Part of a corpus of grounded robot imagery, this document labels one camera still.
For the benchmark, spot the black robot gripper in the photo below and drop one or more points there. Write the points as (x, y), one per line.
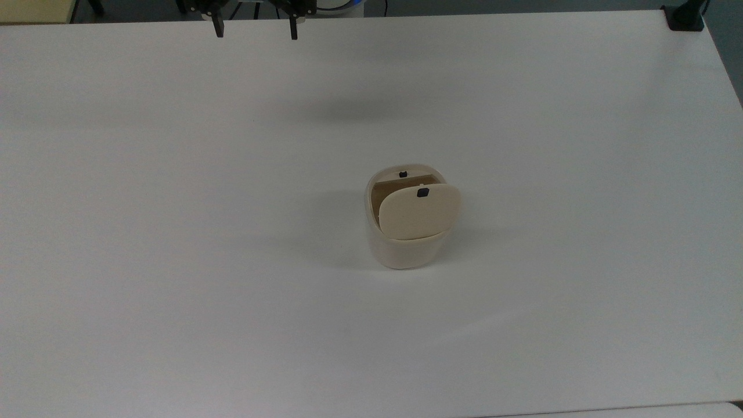
(249, 4)

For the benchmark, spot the cream trash bin lid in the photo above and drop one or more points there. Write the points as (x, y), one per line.
(419, 215)

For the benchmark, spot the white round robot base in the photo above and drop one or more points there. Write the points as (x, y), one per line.
(342, 6)

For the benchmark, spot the cream plastic trash bin body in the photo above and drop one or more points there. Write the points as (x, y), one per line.
(406, 252)

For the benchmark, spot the black chair leg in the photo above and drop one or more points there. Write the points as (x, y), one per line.
(96, 6)

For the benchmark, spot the yellow wooden cabinet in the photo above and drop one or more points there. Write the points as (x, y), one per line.
(35, 10)

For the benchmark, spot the black table clamp mount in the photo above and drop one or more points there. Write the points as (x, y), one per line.
(684, 16)

